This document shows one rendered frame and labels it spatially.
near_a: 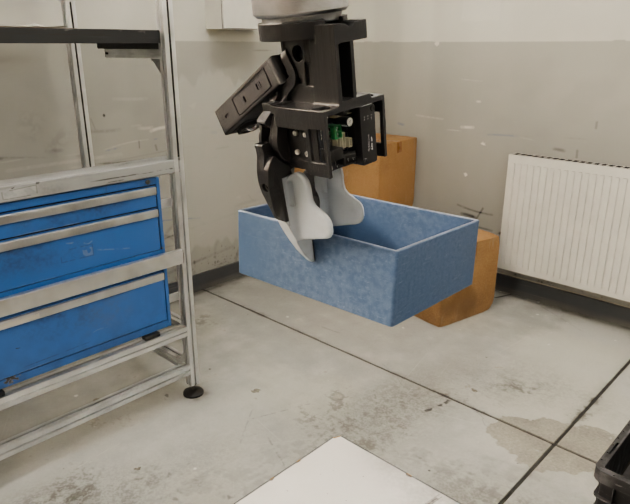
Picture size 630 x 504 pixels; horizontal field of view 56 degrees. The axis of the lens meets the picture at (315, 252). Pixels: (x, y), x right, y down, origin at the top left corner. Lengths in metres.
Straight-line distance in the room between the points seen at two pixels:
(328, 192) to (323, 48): 0.14
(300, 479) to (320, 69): 0.64
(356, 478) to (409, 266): 0.48
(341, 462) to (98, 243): 1.30
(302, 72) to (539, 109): 2.81
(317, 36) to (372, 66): 3.33
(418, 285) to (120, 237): 1.62
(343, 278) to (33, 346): 1.60
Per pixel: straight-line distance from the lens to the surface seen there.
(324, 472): 0.95
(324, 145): 0.46
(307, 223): 0.52
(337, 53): 0.46
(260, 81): 0.52
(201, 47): 3.25
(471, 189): 3.48
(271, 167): 0.51
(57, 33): 1.95
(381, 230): 0.69
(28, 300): 1.96
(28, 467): 2.28
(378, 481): 0.94
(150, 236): 2.14
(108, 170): 2.00
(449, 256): 0.59
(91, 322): 2.12
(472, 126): 3.43
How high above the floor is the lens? 1.30
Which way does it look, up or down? 19 degrees down
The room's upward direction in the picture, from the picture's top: straight up
